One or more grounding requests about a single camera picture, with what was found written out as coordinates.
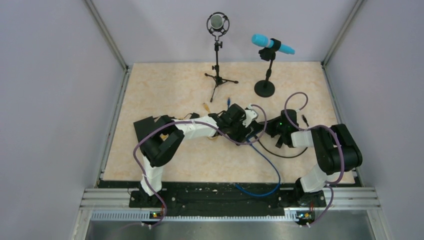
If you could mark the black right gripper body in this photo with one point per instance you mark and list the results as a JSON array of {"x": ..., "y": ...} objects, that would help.
[{"x": 274, "y": 127}]

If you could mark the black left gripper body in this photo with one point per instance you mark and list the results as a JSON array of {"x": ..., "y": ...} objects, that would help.
[{"x": 238, "y": 126}]

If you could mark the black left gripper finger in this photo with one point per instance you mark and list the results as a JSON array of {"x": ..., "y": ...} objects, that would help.
[
  {"x": 239, "y": 137},
  {"x": 256, "y": 127}
]

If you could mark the blue microphone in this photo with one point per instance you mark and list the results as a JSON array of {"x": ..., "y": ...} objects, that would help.
[{"x": 270, "y": 46}]

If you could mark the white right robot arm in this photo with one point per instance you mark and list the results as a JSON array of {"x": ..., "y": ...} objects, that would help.
[{"x": 335, "y": 149}]

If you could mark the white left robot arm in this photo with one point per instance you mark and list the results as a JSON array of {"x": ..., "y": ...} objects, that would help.
[{"x": 160, "y": 137}]

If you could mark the black power adapter left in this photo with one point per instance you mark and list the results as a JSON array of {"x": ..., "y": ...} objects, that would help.
[{"x": 194, "y": 115}]

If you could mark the black tripod microphone stand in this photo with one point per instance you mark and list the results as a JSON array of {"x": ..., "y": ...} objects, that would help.
[{"x": 217, "y": 78}]

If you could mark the silver condenser microphone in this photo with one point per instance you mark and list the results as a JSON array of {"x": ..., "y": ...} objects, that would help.
[{"x": 218, "y": 23}]

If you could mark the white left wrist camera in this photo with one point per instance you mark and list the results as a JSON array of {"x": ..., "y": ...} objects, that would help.
[{"x": 250, "y": 116}]

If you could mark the black network switch left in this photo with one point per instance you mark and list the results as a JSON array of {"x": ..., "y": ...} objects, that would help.
[{"x": 143, "y": 128}]

